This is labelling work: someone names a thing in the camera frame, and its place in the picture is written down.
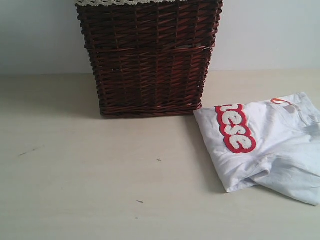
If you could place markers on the white t-shirt red lettering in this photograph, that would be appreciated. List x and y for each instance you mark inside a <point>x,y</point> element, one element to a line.
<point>273,143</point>

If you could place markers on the beige lace basket liner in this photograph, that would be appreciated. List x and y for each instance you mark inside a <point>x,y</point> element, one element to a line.
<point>107,3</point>

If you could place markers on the dark red wicker basket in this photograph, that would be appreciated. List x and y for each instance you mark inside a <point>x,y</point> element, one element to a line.
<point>150,60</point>

